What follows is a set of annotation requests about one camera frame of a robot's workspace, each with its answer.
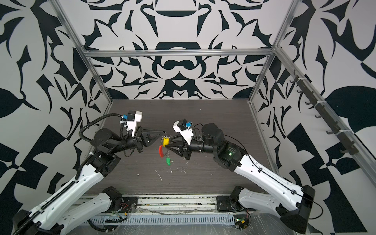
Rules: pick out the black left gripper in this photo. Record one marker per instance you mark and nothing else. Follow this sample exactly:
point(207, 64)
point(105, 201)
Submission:
point(137, 142)

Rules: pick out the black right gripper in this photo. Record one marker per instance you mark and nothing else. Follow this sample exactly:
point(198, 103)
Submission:
point(186, 150)

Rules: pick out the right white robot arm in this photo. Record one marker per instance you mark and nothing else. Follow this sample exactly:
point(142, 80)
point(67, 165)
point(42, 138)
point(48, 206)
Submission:
point(236, 159)

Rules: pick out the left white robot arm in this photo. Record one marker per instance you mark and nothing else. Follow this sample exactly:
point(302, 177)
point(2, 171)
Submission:
point(55, 216)

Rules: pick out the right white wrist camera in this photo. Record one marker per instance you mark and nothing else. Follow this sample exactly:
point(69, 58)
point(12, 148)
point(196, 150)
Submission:
point(185, 129)

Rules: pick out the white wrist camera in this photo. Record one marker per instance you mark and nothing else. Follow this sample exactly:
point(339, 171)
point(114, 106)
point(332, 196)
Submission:
point(185, 129)
point(129, 123)

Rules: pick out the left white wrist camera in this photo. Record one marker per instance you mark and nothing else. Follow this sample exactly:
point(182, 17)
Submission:
point(129, 123)

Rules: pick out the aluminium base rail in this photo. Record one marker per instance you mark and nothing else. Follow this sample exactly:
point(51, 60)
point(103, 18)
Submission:
point(206, 202)

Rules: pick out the white slotted cable duct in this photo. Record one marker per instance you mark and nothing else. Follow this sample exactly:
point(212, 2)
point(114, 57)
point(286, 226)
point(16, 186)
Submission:
point(174, 219)

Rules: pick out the black wall hook rack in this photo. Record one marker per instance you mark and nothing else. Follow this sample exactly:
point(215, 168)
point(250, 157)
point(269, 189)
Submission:
point(326, 113)

